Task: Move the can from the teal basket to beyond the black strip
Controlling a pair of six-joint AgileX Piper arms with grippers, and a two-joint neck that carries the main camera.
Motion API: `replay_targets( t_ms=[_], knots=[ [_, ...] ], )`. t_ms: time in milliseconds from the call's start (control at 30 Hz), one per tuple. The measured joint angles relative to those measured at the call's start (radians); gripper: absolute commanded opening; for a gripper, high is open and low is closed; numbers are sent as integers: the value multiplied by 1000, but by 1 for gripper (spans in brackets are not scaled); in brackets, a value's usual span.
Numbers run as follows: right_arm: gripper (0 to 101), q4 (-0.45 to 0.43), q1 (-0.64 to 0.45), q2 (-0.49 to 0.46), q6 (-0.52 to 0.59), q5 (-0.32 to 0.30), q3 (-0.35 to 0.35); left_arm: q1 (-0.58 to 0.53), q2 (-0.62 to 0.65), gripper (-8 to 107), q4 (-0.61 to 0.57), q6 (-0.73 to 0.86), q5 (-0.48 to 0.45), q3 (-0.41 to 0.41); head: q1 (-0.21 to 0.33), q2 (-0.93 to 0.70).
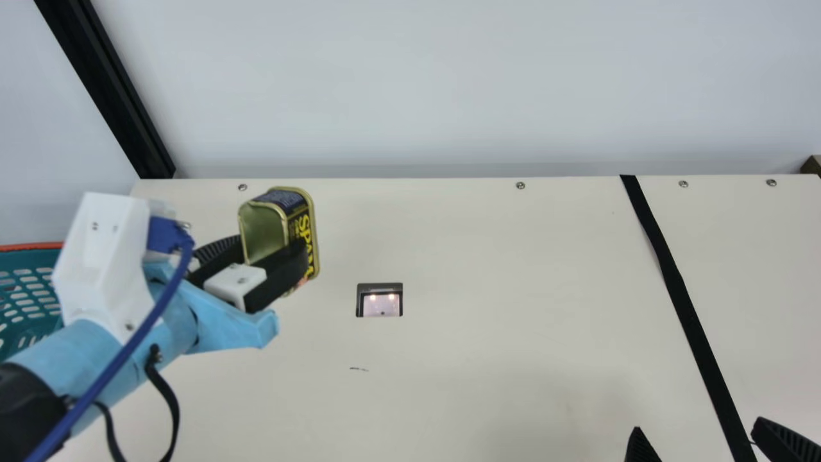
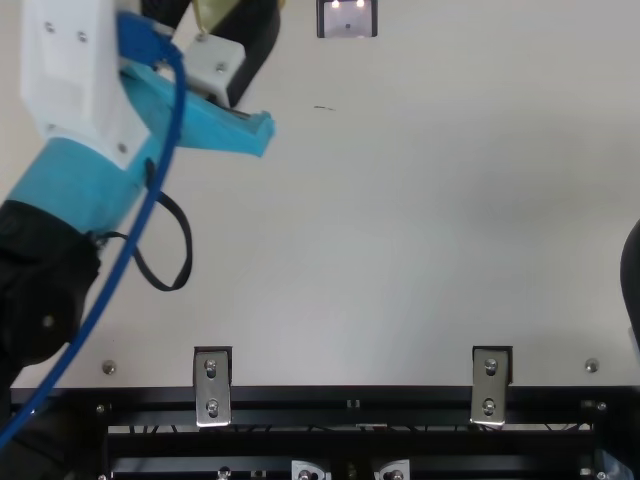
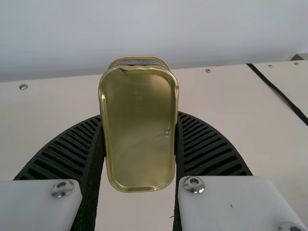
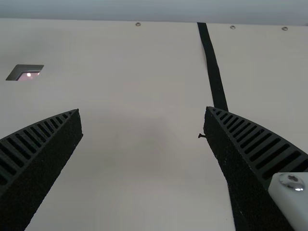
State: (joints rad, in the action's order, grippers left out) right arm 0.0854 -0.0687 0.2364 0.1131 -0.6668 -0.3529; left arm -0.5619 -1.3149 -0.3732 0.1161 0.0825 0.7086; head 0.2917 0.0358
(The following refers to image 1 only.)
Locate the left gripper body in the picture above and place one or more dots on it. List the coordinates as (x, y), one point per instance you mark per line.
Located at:
(211, 327)

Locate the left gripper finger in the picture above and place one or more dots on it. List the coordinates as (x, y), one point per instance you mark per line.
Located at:
(237, 285)
(215, 253)

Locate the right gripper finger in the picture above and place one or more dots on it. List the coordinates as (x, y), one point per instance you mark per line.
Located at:
(789, 446)
(641, 449)

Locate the rectangular tin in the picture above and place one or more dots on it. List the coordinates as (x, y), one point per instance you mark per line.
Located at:
(269, 221)

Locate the black strip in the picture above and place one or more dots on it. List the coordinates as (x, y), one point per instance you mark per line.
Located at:
(686, 308)

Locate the teal shopping basket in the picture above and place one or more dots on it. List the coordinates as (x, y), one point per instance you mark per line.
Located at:
(25, 301)

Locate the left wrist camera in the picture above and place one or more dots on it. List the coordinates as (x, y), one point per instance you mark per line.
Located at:
(102, 256)

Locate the black post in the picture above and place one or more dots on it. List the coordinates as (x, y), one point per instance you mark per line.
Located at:
(109, 90)

